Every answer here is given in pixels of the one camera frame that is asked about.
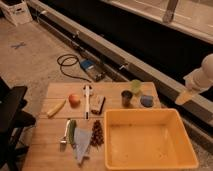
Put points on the dark metal cup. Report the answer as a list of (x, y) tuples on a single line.
[(126, 97)]

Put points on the white cardboard box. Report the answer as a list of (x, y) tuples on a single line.
[(17, 14)]

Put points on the light blue cloth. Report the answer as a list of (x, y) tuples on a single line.
[(82, 139)]

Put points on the silver spatula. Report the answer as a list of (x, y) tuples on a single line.
[(63, 141)]

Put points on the yellow plastic tray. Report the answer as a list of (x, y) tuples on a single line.
[(147, 140)]

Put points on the red orange apple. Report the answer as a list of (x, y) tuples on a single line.
[(74, 100)]

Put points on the brown white sponge block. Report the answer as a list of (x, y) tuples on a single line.
[(98, 104)]

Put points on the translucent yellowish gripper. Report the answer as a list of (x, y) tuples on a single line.
[(191, 89)]

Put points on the green plastic cup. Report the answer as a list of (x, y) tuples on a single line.
[(135, 86)]

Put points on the blue power box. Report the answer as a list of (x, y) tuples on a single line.
[(93, 71)]

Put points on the green cucumber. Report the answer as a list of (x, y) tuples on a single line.
[(72, 126)]

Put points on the yellow banana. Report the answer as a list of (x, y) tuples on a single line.
[(55, 109)]

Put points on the black chair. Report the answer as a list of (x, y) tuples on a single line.
[(13, 119)]

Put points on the bunch of dark grapes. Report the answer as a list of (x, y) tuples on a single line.
[(97, 138)]

